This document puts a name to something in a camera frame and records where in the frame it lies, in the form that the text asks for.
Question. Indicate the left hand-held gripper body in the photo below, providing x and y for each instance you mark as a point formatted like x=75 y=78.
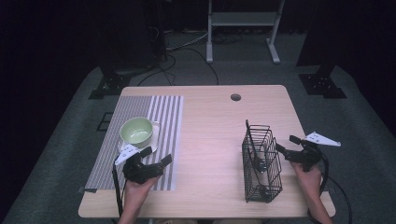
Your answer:
x=138 y=171

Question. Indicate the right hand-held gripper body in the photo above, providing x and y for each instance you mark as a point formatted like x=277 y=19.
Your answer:
x=308 y=155

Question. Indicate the black spoon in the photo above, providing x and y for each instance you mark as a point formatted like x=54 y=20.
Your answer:
x=260 y=164
x=266 y=190

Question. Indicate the person's left hand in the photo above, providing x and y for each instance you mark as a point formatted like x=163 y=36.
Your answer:
x=138 y=193

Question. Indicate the person's right hand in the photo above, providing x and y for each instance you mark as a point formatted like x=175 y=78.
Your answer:
x=309 y=182

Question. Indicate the white saucer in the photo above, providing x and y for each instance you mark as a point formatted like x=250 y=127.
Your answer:
x=156 y=137

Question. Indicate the light green bowl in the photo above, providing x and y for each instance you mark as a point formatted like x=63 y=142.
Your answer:
x=136 y=132

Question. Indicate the grey striped placemat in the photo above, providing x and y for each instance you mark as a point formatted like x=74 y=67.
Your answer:
x=168 y=124

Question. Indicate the black metal stand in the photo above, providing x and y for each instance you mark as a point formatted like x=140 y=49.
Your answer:
x=320 y=85
x=112 y=84

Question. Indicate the white metal stand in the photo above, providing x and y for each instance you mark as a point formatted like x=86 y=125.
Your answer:
x=243 y=18

